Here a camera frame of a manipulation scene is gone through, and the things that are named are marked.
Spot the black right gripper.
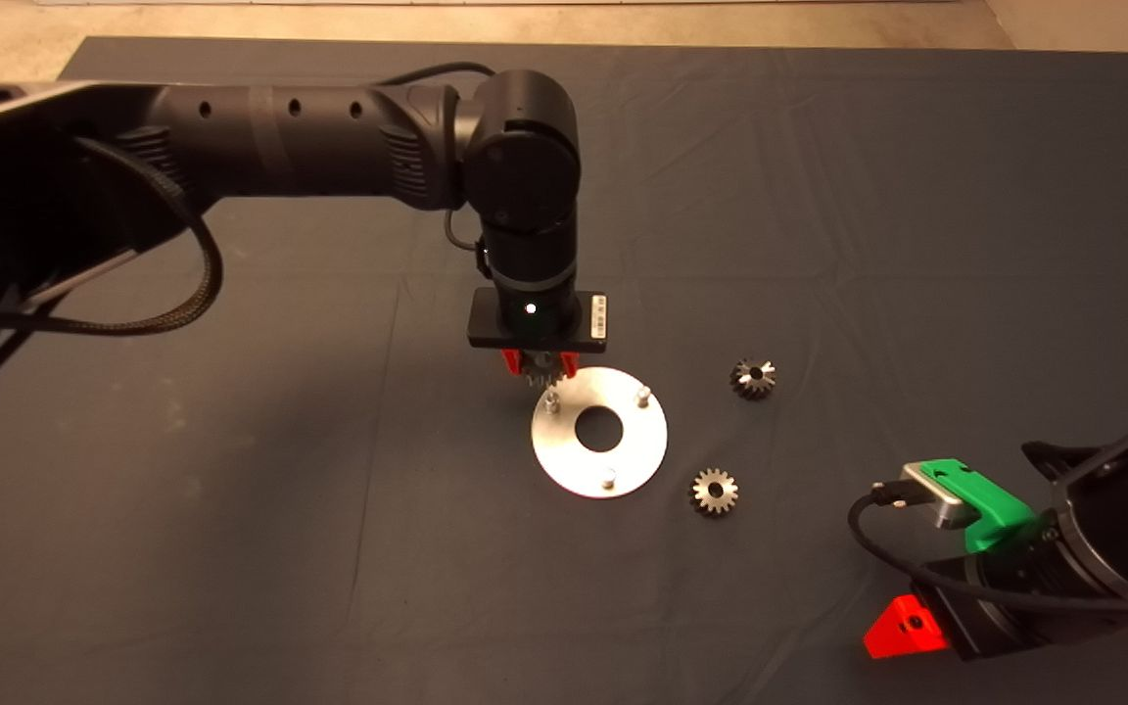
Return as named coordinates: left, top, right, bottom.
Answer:
left=863, top=560, right=1020, bottom=662

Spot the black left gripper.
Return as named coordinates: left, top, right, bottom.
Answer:
left=467, top=288, right=610, bottom=383

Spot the steel planetary gear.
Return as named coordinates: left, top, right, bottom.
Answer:
left=522, top=352, right=565, bottom=389
left=728, top=358, right=776, bottom=401
left=688, top=467, right=739, bottom=517

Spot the dark grey table cloth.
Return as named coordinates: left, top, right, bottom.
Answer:
left=0, top=37, right=1128, bottom=705

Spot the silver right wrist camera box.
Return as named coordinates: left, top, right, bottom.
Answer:
left=900, top=462, right=978, bottom=532

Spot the green right camera mount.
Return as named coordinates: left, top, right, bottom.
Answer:
left=919, top=458, right=1040, bottom=554

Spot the black left camera cable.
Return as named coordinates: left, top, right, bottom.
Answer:
left=378, top=62, right=498, bottom=282

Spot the braided black arm cable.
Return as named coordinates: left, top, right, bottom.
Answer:
left=0, top=137, right=225, bottom=337

